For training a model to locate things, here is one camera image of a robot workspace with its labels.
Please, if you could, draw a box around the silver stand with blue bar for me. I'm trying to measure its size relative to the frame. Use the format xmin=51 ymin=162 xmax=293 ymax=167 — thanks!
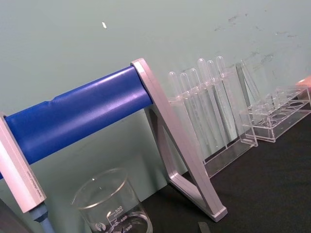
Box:
xmin=0 ymin=57 xmax=228 ymax=222

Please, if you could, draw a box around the clear acrylic pipette rack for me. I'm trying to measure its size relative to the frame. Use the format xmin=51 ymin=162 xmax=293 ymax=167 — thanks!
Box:
xmin=167 ymin=60 xmax=259 ymax=179

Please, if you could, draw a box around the black table cloth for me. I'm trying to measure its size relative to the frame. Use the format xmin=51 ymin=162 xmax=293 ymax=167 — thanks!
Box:
xmin=139 ymin=103 xmax=311 ymax=233

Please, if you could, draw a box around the dark grey flat strip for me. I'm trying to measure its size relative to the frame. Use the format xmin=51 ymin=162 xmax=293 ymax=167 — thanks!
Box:
xmin=197 ymin=221 xmax=212 ymax=233

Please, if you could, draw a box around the clear acrylic test tube rack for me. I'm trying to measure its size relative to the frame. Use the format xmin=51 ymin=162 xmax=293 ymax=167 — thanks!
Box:
xmin=239 ymin=85 xmax=311 ymax=143

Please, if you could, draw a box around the blue pipette shaft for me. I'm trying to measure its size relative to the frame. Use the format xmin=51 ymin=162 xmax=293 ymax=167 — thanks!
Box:
xmin=29 ymin=203 xmax=53 ymax=233

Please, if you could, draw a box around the clear glass beaker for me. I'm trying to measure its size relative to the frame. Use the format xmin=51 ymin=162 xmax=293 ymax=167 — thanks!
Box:
xmin=71 ymin=167 xmax=154 ymax=233

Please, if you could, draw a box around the pink box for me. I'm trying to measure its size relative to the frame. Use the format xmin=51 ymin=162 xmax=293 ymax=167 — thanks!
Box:
xmin=295 ymin=75 xmax=311 ymax=88

